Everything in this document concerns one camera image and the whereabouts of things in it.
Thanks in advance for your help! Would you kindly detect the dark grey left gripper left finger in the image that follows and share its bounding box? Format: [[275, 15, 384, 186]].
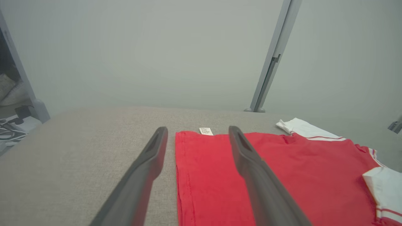
[[90, 126, 168, 226]]

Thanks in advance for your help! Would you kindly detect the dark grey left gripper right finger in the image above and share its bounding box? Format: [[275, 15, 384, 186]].
[[228, 126, 311, 226]]

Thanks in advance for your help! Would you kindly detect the red white basketball jersey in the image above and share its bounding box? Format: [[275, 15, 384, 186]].
[[175, 118, 402, 226]]

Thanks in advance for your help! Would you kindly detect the black power adapter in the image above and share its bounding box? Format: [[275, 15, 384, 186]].
[[14, 105, 32, 119]]

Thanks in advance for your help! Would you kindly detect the tangle of floor cables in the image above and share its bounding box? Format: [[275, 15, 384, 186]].
[[0, 118, 30, 148]]

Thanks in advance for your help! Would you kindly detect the grey partition post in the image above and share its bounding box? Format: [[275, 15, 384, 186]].
[[255, 0, 302, 113], [244, 0, 294, 113]]

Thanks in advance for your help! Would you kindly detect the grey corner frame post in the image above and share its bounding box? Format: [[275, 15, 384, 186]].
[[388, 116, 402, 134]]

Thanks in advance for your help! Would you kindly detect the grey slanted frame post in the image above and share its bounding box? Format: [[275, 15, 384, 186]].
[[0, 9, 51, 123]]

